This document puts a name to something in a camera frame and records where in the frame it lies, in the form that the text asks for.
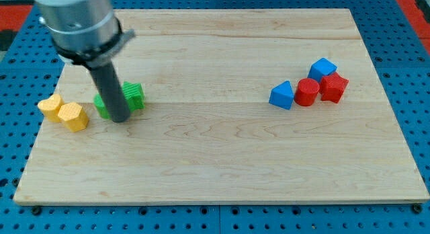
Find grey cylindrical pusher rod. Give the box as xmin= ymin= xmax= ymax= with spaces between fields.
xmin=89 ymin=62 xmax=131 ymax=123

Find green star block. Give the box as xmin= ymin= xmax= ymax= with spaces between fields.
xmin=122 ymin=81 xmax=144 ymax=112

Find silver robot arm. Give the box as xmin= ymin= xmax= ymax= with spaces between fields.
xmin=34 ymin=0 xmax=135 ymax=123

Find green circle block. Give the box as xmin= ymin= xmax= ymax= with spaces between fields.
xmin=93 ymin=94 xmax=110 ymax=119

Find red star block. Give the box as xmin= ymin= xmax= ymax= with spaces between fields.
xmin=320 ymin=72 xmax=349 ymax=104

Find yellow hexagon block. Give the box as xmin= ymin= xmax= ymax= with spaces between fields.
xmin=58 ymin=102 xmax=89 ymax=132

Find yellow heart block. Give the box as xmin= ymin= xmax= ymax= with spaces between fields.
xmin=37 ymin=93 xmax=65 ymax=122

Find wooden board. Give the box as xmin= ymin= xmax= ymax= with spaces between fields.
xmin=14 ymin=9 xmax=429 ymax=206

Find blue triangle block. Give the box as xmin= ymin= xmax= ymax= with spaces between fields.
xmin=269 ymin=81 xmax=294 ymax=110

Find red cylinder block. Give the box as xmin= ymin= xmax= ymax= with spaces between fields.
xmin=294 ymin=78 xmax=320 ymax=106

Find blue cube block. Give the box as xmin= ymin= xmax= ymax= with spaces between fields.
xmin=308 ymin=58 xmax=337 ymax=83

